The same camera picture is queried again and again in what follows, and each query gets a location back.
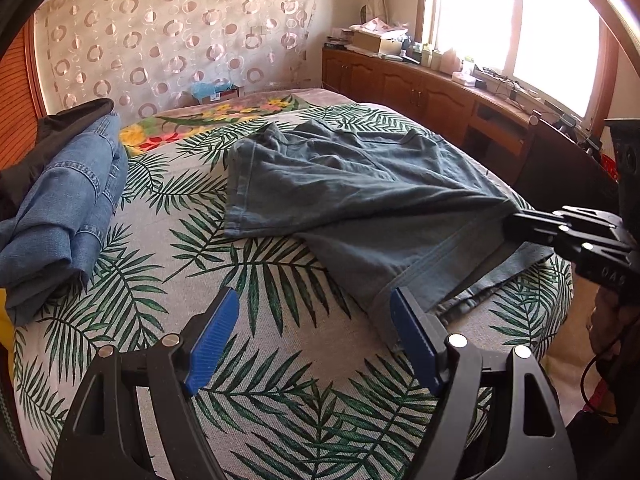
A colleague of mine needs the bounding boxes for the grey-green pants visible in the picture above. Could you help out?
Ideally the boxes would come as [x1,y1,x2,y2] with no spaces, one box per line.
[222,121,556,322]

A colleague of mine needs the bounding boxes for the yellow cloth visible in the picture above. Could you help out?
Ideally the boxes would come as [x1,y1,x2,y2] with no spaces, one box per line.
[0,287,16,351]

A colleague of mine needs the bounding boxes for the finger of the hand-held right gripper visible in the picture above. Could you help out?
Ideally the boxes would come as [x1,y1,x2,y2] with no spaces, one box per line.
[515,232,633,266]
[502,205,626,242]

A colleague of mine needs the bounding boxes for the black cable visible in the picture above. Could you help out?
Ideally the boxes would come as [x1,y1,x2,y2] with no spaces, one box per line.
[579,352,621,417]

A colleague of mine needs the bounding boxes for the small printed box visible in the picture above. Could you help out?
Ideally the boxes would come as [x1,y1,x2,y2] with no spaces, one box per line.
[190,86,241,105]

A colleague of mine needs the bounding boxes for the leaf-print bed sheet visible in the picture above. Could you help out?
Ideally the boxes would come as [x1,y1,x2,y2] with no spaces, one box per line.
[12,102,573,480]

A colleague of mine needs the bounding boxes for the floral blanket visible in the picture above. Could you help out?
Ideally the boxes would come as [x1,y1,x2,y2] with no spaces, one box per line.
[120,89,346,158]

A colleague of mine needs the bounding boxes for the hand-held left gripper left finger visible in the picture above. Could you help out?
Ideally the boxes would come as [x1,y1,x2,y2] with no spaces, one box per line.
[50,287,241,480]

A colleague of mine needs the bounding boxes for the blue denim jeans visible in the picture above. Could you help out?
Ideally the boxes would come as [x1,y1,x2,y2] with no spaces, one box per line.
[0,110,130,326]

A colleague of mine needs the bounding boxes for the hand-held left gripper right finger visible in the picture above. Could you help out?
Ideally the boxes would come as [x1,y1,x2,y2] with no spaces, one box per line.
[389,286,576,480]

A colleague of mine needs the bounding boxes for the cardboard box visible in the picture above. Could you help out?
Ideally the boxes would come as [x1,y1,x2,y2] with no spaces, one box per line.
[352,30,403,56]

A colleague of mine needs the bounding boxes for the window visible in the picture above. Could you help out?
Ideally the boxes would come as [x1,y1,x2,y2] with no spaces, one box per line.
[420,0,621,122]

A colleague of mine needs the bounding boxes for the circle-print sheer curtain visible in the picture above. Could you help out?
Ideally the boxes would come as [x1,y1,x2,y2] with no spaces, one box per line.
[32,0,321,117]

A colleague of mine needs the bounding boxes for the dark wooden chair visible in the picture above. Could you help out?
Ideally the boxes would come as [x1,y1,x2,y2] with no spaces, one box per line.
[520,111,621,216]

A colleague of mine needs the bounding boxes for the orange slatted wooden panel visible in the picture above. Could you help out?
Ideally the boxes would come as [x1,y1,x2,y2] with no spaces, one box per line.
[0,12,48,171]

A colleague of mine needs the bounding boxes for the person's right hand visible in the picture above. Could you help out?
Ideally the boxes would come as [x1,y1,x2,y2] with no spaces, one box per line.
[589,290,632,361]

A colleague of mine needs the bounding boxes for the wooden cabinet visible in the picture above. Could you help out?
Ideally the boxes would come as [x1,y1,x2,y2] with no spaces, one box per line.
[321,45,546,171]

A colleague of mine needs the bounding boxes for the black garment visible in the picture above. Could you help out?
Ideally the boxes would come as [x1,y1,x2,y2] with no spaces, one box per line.
[0,99,117,221]

